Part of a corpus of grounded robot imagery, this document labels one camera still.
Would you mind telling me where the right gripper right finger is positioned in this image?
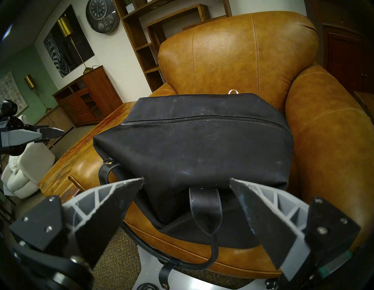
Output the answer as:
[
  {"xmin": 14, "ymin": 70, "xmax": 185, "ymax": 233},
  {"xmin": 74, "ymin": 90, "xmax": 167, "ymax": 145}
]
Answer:
[{"xmin": 229, "ymin": 178, "xmax": 361, "ymax": 282}]

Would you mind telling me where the grey patterned wall art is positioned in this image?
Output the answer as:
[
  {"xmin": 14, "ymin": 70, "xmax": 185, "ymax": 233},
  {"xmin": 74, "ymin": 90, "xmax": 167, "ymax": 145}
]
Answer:
[{"xmin": 0, "ymin": 71, "xmax": 29, "ymax": 116}]

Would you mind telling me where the dark red bookcase cabinet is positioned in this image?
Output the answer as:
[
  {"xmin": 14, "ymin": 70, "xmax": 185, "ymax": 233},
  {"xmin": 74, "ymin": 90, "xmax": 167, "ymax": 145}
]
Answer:
[{"xmin": 321, "ymin": 23, "xmax": 374, "ymax": 94}]

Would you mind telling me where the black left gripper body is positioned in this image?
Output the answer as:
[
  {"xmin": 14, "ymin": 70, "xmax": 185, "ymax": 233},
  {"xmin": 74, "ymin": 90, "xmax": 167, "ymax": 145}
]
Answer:
[{"xmin": 0, "ymin": 115, "xmax": 35, "ymax": 156}]

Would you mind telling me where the tall gold shade lamp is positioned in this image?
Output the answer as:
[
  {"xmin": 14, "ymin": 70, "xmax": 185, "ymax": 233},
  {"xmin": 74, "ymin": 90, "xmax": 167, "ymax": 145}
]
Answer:
[{"xmin": 56, "ymin": 16, "xmax": 94, "ymax": 74}]

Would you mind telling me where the short gold shade lamp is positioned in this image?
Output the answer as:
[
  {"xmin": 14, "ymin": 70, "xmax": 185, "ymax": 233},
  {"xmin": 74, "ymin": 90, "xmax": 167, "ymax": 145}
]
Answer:
[{"xmin": 24, "ymin": 75, "xmax": 52, "ymax": 114}]

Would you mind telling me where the light wooden low cabinet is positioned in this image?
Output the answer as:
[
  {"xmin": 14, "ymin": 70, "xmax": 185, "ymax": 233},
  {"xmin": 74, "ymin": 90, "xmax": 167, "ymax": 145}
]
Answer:
[{"xmin": 34, "ymin": 106, "xmax": 74, "ymax": 146}]

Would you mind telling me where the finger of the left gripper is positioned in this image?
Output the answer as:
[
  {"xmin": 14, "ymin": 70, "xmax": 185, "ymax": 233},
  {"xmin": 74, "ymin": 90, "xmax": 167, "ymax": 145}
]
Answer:
[
  {"xmin": 34, "ymin": 126, "xmax": 65, "ymax": 144},
  {"xmin": 1, "ymin": 129, "xmax": 43, "ymax": 147}
]

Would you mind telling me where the rustic wooden coffee table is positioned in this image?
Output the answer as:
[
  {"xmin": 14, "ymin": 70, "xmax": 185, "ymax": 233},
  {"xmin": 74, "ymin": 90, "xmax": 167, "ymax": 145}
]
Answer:
[{"xmin": 38, "ymin": 102, "xmax": 136, "ymax": 202}]

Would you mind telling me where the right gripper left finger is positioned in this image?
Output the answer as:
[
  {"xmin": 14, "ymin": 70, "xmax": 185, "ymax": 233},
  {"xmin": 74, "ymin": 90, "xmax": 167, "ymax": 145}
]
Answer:
[{"xmin": 9, "ymin": 177, "xmax": 144, "ymax": 269}]

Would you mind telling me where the open wooden shelf unit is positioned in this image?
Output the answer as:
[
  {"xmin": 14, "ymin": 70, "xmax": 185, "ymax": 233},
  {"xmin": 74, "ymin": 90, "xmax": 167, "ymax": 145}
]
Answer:
[{"xmin": 112, "ymin": 0, "xmax": 233, "ymax": 92}]

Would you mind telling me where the black canvas zipper bag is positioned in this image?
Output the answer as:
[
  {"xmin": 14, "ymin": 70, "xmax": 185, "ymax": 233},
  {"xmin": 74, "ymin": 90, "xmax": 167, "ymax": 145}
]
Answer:
[{"xmin": 93, "ymin": 89, "xmax": 295, "ymax": 290}]

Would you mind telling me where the round black wall clock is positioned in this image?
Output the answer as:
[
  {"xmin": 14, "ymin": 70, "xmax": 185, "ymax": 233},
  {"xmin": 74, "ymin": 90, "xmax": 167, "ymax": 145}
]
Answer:
[{"xmin": 86, "ymin": 0, "xmax": 120, "ymax": 34}]

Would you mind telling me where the white plush chair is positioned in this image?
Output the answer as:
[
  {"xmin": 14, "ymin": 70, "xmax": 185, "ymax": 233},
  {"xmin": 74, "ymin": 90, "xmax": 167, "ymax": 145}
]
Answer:
[{"xmin": 1, "ymin": 115, "xmax": 56, "ymax": 199}]

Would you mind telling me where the black zebra wall picture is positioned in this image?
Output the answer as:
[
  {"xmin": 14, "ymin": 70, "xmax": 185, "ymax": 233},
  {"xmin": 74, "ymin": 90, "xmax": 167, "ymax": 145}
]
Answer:
[{"xmin": 43, "ymin": 4, "xmax": 95, "ymax": 78}]

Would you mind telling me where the brown wooden sideboard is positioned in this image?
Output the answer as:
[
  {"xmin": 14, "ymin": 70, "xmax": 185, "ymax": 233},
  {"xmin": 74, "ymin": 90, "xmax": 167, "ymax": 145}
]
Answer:
[{"xmin": 52, "ymin": 66, "xmax": 123, "ymax": 127}]

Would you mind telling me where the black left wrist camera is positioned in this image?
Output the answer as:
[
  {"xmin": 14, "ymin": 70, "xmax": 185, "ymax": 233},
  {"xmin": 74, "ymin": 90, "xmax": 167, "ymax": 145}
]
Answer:
[{"xmin": 0, "ymin": 99, "xmax": 18, "ymax": 119}]

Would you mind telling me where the tan leather armchair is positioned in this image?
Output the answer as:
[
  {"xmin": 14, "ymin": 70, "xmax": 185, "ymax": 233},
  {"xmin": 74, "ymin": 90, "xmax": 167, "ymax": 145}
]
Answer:
[{"xmin": 68, "ymin": 11, "xmax": 374, "ymax": 279}]

